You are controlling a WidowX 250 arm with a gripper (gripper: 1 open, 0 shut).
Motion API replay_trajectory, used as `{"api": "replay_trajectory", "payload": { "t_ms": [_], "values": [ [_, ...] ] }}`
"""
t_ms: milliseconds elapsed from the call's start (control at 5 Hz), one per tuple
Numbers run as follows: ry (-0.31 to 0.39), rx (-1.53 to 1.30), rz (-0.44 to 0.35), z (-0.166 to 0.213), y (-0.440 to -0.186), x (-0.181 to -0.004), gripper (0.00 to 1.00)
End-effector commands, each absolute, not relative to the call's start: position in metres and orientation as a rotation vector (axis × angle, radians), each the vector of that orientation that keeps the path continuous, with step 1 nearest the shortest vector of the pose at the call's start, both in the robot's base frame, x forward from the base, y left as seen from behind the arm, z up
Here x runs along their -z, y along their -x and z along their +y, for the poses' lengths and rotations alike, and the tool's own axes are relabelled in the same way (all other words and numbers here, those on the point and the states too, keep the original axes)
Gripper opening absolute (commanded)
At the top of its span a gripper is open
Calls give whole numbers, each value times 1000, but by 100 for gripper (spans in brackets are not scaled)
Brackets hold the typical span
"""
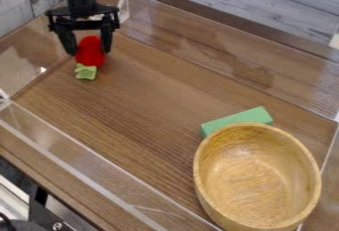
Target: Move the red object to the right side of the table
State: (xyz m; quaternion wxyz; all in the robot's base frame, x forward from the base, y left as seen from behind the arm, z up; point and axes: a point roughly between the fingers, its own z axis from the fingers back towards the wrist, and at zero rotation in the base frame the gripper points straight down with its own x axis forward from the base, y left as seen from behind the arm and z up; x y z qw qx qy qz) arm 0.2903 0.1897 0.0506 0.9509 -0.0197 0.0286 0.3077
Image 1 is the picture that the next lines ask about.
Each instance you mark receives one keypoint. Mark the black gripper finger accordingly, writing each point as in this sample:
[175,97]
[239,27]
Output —
[68,41]
[105,38]

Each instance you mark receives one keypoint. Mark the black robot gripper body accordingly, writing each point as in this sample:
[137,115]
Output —
[83,15]

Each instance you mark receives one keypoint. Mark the red plush strawberry toy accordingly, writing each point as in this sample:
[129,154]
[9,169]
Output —
[89,58]

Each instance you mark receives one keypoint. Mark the green sponge block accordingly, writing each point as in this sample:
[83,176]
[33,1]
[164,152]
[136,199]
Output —
[252,115]

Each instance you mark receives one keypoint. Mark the wooden oval bowl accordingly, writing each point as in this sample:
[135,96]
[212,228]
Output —
[256,178]

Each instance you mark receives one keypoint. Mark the clear acrylic corner bracket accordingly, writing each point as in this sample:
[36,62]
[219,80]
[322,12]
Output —
[123,10]

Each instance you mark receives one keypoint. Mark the clear acrylic front wall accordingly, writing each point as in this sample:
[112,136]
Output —
[113,199]

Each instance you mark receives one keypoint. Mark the black metal table frame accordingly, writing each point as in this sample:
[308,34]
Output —
[48,213]

